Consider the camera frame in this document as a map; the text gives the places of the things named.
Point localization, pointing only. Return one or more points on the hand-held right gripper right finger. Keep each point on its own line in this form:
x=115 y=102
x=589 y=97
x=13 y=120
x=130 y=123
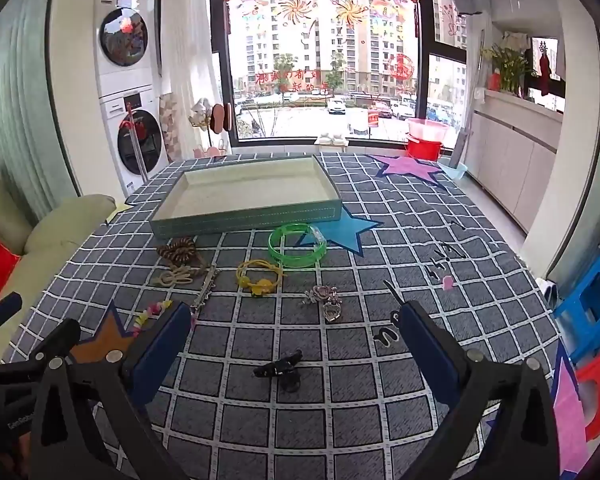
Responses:
x=425 y=347

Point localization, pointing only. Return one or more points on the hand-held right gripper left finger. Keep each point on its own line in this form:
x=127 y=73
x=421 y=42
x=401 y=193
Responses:
x=160 y=352

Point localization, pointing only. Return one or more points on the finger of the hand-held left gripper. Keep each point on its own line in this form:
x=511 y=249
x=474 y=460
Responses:
x=55 y=337
x=2 y=307

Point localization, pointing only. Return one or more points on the green plastic bangle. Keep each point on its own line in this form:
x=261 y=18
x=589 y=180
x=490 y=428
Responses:
x=280 y=255

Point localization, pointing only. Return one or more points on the teal rectangular tray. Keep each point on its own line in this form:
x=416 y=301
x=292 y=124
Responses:
x=250 y=190

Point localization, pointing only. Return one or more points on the orange star sticker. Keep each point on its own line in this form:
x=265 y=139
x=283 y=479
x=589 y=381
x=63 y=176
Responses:
x=105 y=337

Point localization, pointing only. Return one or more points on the small pink object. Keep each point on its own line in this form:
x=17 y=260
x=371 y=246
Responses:
x=447 y=283

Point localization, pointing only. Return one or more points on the light green sofa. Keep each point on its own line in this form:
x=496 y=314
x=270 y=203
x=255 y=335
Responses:
x=55 y=230

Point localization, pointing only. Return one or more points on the black hair clip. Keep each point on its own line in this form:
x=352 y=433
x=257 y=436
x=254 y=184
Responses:
x=280 y=367

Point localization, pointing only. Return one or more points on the blue star sticker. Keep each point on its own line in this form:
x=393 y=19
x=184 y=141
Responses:
x=352 y=230

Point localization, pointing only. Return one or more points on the yellow star sticker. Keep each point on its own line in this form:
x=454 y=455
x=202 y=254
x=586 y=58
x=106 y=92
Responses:
x=117 y=212

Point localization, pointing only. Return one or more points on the grey checked mat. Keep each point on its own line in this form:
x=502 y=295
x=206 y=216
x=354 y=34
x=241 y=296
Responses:
x=300 y=420

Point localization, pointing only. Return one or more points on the blue plastic stool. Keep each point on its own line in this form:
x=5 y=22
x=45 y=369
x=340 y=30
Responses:
x=577 y=310

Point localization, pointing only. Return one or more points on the pink paper sheet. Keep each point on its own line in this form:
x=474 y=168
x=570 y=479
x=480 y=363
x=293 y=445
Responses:
x=570 y=420

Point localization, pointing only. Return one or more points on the pink star sticker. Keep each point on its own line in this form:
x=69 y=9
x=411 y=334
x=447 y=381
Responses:
x=410 y=167

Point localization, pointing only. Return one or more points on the red basin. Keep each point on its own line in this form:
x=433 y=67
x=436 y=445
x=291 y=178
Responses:
x=424 y=150

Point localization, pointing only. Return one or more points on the pink slippers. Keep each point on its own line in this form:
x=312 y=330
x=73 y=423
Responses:
x=210 y=151

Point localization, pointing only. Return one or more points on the white low cabinet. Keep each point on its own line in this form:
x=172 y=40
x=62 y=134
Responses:
x=515 y=160

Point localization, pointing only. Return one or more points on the red and white mop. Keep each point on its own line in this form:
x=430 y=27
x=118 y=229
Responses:
x=134 y=140

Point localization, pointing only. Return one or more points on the white washing machine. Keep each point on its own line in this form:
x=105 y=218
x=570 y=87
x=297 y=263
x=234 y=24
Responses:
x=140 y=140

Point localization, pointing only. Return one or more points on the pink basin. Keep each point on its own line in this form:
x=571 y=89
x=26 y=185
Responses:
x=427 y=128

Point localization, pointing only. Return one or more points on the white shoes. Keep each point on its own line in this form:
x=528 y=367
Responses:
x=331 y=140

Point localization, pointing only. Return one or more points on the tiled pattern board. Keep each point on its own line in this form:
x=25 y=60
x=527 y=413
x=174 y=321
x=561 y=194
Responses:
x=169 y=125

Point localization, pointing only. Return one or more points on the white ornament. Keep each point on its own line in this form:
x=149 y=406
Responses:
x=200 y=112

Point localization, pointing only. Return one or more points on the potted green plant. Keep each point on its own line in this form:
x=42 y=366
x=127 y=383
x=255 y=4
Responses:
x=510 y=67

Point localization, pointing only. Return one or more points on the white curtain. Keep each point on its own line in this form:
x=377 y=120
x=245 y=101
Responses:
x=185 y=60

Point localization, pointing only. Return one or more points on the white dryer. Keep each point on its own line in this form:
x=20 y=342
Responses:
x=125 y=35

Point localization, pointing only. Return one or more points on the red hanging decoration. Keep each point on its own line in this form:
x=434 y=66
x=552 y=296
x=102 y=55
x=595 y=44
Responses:
x=544 y=67

